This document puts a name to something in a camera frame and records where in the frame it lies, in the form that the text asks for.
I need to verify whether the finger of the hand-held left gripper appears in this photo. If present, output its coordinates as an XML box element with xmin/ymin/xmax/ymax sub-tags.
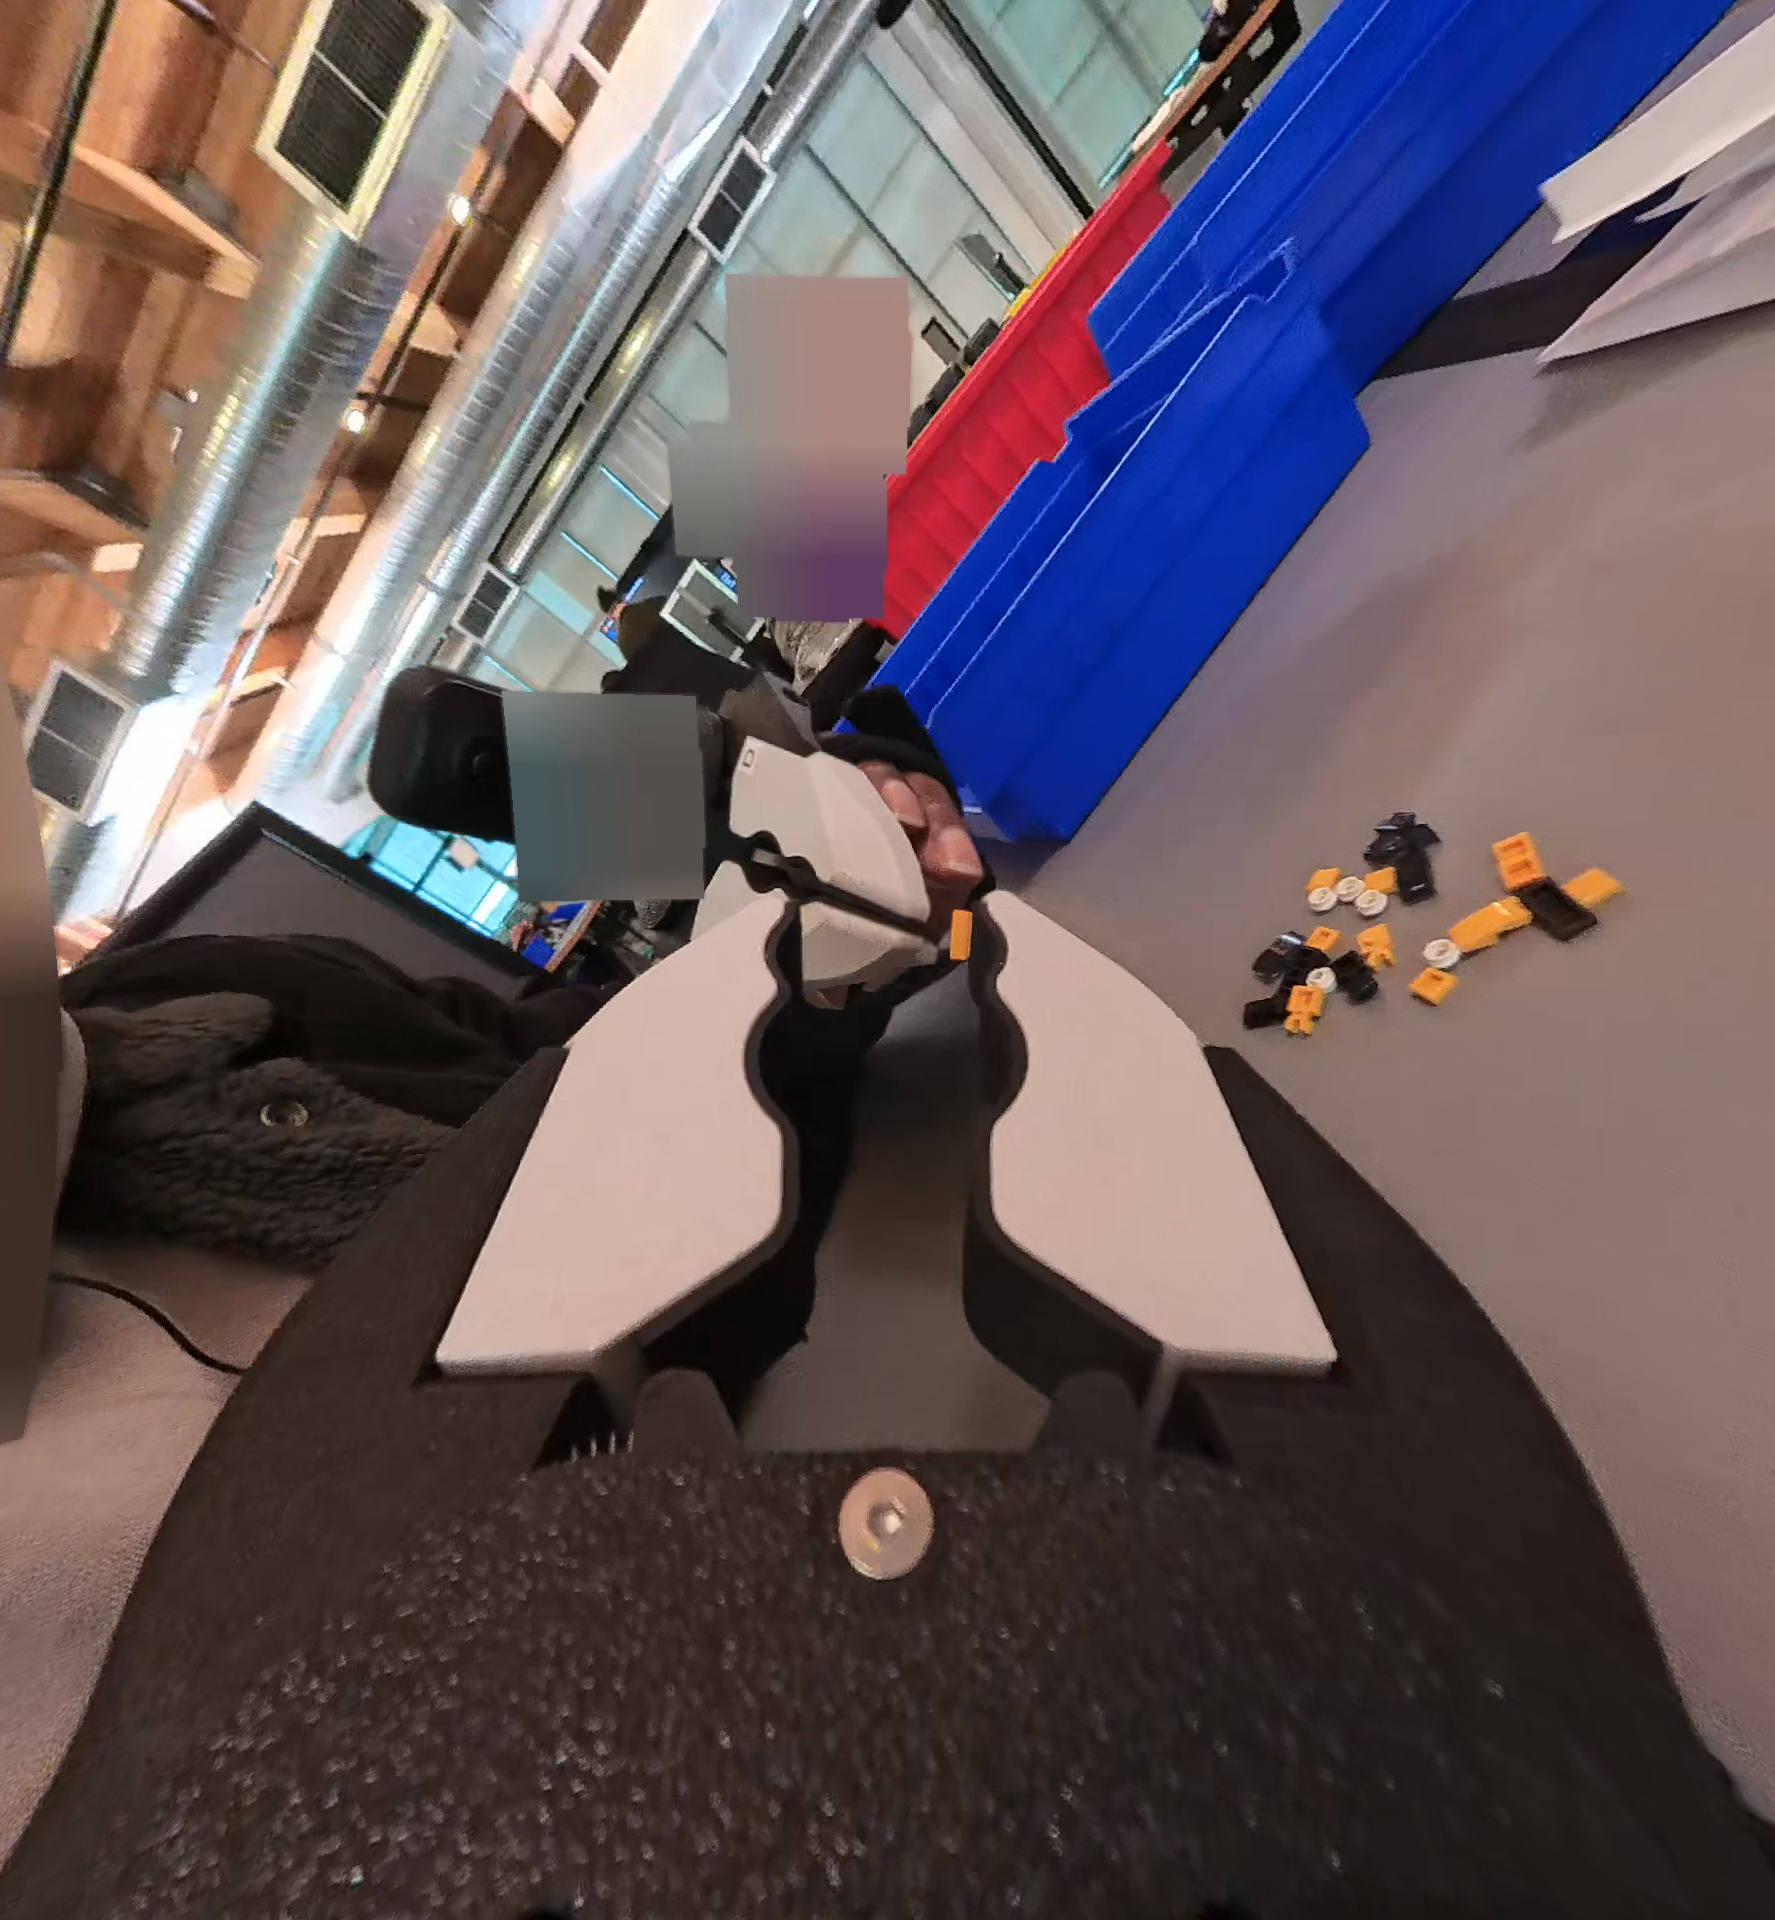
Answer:
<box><xmin>703</xmin><ymin>861</ymin><xmax>940</xmax><ymax>1014</ymax></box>
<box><xmin>728</xmin><ymin>747</ymin><xmax>955</xmax><ymax>945</ymax></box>

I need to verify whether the black cable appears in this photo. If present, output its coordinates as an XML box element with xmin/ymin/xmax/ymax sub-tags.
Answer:
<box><xmin>47</xmin><ymin>1274</ymin><xmax>265</xmax><ymax>1368</ymax></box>

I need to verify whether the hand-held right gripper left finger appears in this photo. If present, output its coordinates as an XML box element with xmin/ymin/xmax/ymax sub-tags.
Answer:
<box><xmin>433</xmin><ymin>896</ymin><xmax>816</xmax><ymax>1450</ymax></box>

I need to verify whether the silver ventilation duct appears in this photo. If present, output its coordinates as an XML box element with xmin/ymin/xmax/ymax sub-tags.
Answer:
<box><xmin>106</xmin><ymin>195</ymin><xmax>423</xmax><ymax>691</ymax></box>
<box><xmin>249</xmin><ymin>0</ymin><xmax>887</xmax><ymax>812</ymax></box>

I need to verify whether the person's left forearm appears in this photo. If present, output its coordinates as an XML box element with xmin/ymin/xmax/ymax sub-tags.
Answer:
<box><xmin>825</xmin><ymin>684</ymin><xmax>968</xmax><ymax>785</ymax></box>

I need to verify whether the white air vent grille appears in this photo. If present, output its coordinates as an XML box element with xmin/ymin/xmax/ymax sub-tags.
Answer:
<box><xmin>18</xmin><ymin>664</ymin><xmax>135</xmax><ymax>823</ymax></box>
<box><xmin>689</xmin><ymin>138</ymin><xmax>779</xmax><ymax>253</ymax></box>
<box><xmin>252</xmin><ymin>0</ymin><xmax>451</xmax><ymax>242</ymax></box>

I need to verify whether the black fleece jacket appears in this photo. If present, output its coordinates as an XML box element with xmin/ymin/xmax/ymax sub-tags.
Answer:
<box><xmin>58</xmin><ymin>929</ymin><xmax>605</xmax><ymax>1268</ymax></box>

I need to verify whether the red plastic bin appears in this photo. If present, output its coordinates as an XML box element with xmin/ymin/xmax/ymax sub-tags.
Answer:
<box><xmin>877</xmin><ymin>140</ymin><xmax>1184</xmax><ymax>639</ymax></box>

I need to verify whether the black panel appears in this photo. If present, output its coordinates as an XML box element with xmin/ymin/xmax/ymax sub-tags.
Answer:
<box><xmin>117</xmin><ymin>798</ymin><xmax>575</xmax><ymax>1000</ymax></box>

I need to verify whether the pile of small lego pieces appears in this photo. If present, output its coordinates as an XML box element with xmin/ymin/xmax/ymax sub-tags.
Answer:
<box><xmin>1243</xmin><ymin>812</ymin><xmax>1632</xmax><ymax>1039</ymax></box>

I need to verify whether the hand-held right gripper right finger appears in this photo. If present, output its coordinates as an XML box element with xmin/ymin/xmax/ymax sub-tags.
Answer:
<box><xmin>968</xmin><ymin>890</ymin><xmax>1341</xmax><ymax>1451</ymax></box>

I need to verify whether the blue plastic bin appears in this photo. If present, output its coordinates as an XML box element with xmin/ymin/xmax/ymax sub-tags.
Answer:
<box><xmin>828</xmin><ymin>242</ymin><xmax>1372</xmax><ymax>845</ymax></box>
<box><xmin>1091</xmin><ymin>0</ymin><xmax>1445</xmax><ymax>378</ymax></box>
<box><xmin>1279</xmin><ymin>0</ymin><xmax>1740</xmax><ymax>384</ymax></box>

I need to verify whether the person's left hand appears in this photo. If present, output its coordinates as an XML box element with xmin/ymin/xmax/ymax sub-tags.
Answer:
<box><xmin>886</xmin><ymin>766</ymin><xmax>986</xmax><ymax>896</ymax></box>

